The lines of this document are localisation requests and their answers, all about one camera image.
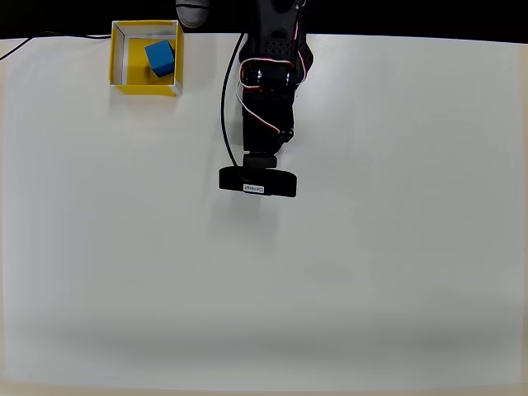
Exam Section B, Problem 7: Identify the blue cube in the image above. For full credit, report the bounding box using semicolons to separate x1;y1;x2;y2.
144;40;176;78

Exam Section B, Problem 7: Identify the yellow cardboard box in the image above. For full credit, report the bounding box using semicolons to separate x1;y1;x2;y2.
109;19;186;99

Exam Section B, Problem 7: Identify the black bar webcam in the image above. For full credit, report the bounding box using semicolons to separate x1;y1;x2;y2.
218;153;299;199

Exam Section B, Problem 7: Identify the grey shoe toe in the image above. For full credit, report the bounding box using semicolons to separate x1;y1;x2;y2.
174;0;212;29

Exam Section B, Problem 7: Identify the black webcam cable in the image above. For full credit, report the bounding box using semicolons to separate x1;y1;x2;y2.
220;32;248;171

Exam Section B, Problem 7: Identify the red and white servo wire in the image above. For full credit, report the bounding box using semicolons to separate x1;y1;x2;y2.
236;0;314;135

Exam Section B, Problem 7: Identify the thin black table cable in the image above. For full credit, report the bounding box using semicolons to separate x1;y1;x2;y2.
0;31;113;62

